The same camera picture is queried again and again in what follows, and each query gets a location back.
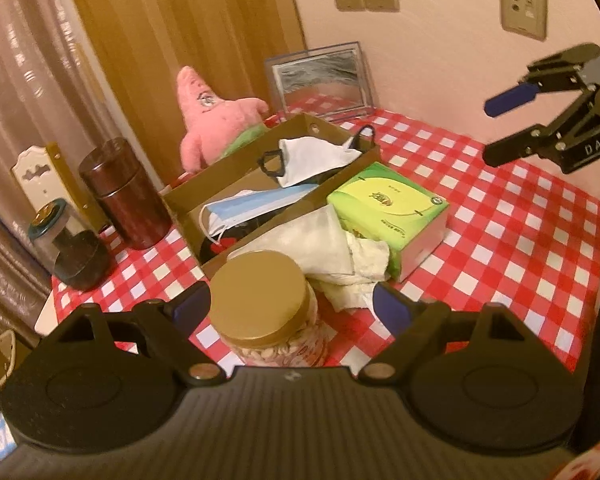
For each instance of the white and wood chair back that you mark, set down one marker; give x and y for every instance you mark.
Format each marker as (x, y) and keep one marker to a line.
(32, 175)

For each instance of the beige wall data plate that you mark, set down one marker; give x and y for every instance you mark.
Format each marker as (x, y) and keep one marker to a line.
(523, 10)

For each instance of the beige patterned curtain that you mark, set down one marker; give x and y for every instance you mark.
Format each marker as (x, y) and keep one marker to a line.
(20, 85)

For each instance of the brown cylindrical canister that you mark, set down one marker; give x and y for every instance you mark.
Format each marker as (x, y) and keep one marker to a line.
(125, 195)

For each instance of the clear picture frame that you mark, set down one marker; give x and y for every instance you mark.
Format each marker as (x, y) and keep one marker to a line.
(320, 77)

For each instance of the glass jar with dark base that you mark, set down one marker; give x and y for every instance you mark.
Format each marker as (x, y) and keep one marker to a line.
(80, 260)

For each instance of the wicker basket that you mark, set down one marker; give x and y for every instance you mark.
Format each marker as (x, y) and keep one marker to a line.
(2, 360)

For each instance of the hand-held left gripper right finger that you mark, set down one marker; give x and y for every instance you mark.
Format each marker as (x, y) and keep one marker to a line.
(387, 303)

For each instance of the white cloth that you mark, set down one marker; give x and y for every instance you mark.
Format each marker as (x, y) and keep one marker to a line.
(300, 240)

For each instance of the wooden door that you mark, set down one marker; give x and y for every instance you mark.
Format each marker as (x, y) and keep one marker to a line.
(180, 10)

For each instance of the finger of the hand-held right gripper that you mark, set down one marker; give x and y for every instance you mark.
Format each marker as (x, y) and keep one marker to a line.
(520, 142)
(510, 97)

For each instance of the red white checkered tablecloth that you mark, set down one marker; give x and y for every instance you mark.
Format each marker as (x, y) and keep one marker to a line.
(505, 235)

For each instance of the pink starfish plush toy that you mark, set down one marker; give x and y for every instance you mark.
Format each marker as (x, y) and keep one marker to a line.
(210, 120)

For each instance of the nut jar with gold lid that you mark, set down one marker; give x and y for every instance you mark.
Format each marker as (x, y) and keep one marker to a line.
(260, 300)

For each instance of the blue face mask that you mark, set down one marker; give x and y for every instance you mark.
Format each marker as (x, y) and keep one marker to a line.
(245, 207)

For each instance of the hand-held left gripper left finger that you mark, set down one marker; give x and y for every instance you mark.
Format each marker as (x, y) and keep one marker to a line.
(192, 303)

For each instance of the green tissue box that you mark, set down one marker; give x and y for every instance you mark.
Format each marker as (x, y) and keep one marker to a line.
(380, 200)

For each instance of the brown cardboard box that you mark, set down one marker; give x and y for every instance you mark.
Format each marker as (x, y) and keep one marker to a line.
(185, 210)

